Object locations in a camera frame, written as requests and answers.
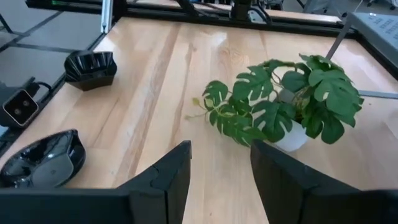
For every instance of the green plant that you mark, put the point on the green plant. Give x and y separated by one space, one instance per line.
329 90

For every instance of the black table-level camera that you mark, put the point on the black table-level camera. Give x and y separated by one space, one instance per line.
20 107

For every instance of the grey perforated metal shelf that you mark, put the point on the grey perforated metal shelf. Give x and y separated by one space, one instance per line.
379 31

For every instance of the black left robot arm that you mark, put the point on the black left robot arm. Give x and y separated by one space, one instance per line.
241 7

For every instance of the silver aluminium post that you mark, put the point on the silver aluminium post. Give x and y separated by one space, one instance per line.
106 15

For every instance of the black wavy square plate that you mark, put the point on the black wavy square plate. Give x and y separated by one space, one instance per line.
93 81

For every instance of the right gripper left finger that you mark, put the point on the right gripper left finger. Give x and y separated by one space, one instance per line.
149 202

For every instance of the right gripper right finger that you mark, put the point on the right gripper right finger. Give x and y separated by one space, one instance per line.
295 199

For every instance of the black leaf shaped plate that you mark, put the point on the black leaf shaped plate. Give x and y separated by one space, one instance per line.
46 161

